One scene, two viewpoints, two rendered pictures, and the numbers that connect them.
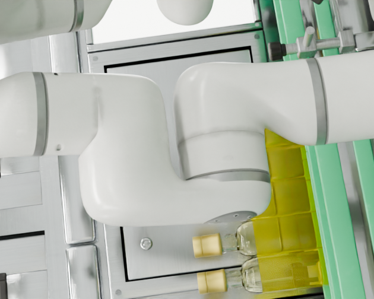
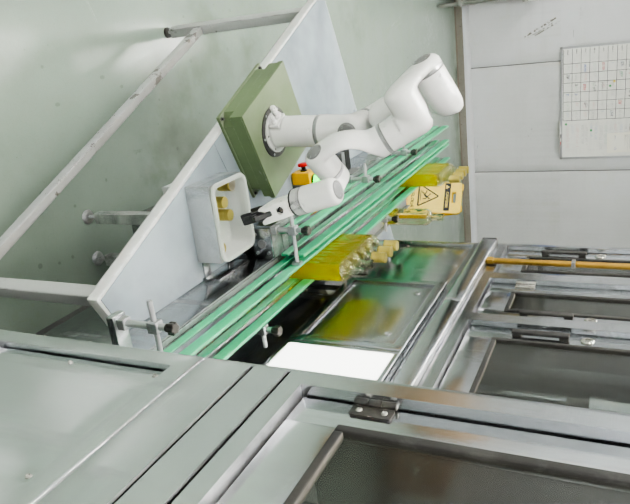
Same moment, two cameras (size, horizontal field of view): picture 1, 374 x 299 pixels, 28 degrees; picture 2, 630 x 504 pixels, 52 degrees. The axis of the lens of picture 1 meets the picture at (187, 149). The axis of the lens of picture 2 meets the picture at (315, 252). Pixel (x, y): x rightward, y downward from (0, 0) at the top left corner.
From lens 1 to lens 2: 2.17 m
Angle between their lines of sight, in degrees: 85
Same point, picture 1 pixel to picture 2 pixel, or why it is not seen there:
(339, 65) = (308, 118)
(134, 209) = not seen: hidden behind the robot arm
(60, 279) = (471, 298)
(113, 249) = (435, 292)
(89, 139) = not seen: hidden behind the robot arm
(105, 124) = not seen: hidden behind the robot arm
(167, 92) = (364, 330)
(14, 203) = (487, 328)
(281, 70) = (326, 118)
